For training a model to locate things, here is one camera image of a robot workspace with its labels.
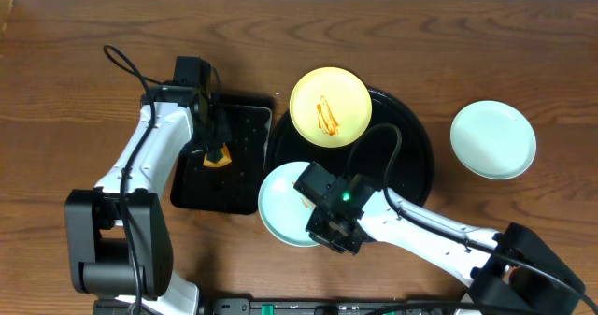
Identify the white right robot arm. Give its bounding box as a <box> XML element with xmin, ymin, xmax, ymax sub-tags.
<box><xmin>294</xmin><ymin>176</ymin><xmax>597</xmax><ymax>314</ymax></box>

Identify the light green plate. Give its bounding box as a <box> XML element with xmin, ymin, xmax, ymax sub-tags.
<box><xmin>258</xmin><ymin>162</ymin><xmax>319</xmax><ymax>248</ymax></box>
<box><xmin>449</xmin><ymin>100</ymin><xmax>537</xmax><ymax>180</ymax></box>

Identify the yellow plate with sauce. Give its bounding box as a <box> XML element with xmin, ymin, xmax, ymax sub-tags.
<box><xmin>290</xmin><ymin>67</ymin><xmax>372</xmax><ymax>148</ymax></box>

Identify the green and orange sponge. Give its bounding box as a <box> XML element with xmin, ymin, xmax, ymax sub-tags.
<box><xmin>203</xmin><ymin>144</ymin><xmax>232</xmax><ymax>168</ymax></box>

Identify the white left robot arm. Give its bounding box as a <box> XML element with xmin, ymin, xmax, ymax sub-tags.
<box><xmin>64</xmin><ymin>85</ymin><xmax>213</xmax><ymax>314</ymax></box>

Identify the round black serving tray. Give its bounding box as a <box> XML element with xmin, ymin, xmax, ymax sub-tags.
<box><xmin>265</xmin><ymin>89</ymin><xmax>434</xmax><ymax>207</ymax></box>

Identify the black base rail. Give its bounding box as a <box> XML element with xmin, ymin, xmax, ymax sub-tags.
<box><xmin>92</xmin><ymin>298</ymin><xmax>453</xmax><ymax>315</ymax></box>

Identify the black rectangular water tray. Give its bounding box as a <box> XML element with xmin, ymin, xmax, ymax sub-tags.
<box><xmin>170</xmin><ymin>94</ymin><xmax>274</xmax><ymax>215</ymax></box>

